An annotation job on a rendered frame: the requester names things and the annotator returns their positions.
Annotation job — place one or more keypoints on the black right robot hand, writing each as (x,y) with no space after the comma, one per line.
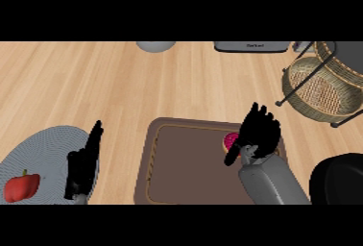
(258,133)

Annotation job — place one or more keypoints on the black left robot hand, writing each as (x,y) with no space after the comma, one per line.
(82,166)

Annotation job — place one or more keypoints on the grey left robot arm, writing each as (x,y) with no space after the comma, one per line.
(81,199)

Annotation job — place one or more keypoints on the brown tray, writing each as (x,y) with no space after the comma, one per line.
(189,160)

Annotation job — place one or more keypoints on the wicker tiered basket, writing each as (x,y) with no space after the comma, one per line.
(326,80)

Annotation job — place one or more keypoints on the grey round placemat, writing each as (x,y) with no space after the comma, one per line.
(37,160)

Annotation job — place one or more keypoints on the red bell pepper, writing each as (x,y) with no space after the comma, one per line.
(21,187)

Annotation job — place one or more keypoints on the black rounded appliance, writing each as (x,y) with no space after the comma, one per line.
(338,179)

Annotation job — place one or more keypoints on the grey flat appliance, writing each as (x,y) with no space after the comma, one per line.
(251,46)

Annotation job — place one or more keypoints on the small grey object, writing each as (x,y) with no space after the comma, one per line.
(301,46)

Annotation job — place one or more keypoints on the grey round bowl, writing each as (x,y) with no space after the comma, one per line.
(155,45)

